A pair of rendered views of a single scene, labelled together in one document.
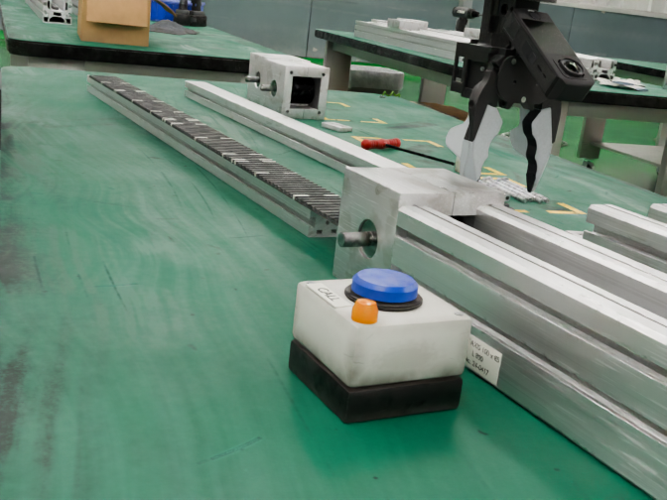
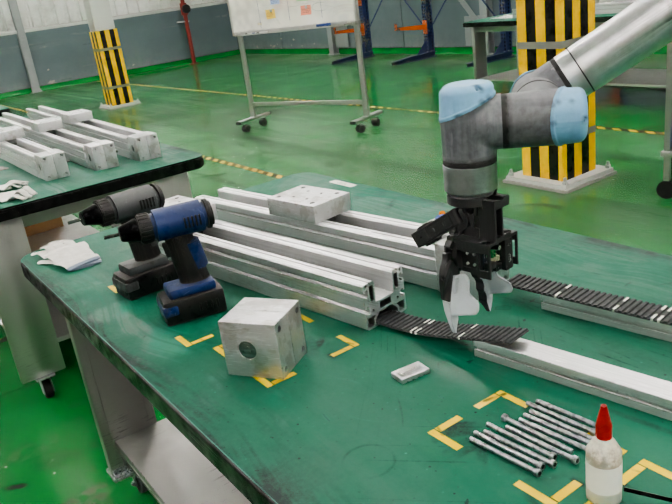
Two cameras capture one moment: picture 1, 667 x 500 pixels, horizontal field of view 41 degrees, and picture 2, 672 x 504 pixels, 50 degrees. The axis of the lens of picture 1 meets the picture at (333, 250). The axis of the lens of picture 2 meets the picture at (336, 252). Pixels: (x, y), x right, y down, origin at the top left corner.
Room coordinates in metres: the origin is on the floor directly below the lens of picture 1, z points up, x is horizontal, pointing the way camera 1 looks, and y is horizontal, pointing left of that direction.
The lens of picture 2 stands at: (1.88, -0.56, 1.35)
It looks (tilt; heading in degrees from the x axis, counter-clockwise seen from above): 20 degrees down; 168
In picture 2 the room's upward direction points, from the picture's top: 8 degrees counter-clockwise
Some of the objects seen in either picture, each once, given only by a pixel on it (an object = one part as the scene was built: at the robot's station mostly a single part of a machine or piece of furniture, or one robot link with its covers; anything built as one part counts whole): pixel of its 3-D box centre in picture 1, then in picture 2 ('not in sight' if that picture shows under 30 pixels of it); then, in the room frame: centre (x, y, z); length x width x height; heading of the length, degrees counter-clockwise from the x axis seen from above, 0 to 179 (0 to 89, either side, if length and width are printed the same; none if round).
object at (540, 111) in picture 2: not in sight; (542, 115); (0.98, -0.06, 1.14); 0.11 x 0.11 x 0.08; 65
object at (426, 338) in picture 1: (388, 340); not in sight; (0.52, -0.04, 0.81); 0.10 x 0.08 x 0.06; 119
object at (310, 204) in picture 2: not in sight; (309, 209); (0.34, -0.28, 0.87); 0.16 x 0.11 x 0.07; 29
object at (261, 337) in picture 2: not in sight; (267, 333); (0.82, -0.47, 0.83); 0.11 x 0.10 x 0.10; 144
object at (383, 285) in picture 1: (383, 292); not in sight; (0.52, -0.03, 0.84); 0.04 x 0.04 x 0.02
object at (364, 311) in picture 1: (365, 309); not in sight; (0.48, -0.02, 0.85); 0.02 x 0.02 x 0.01
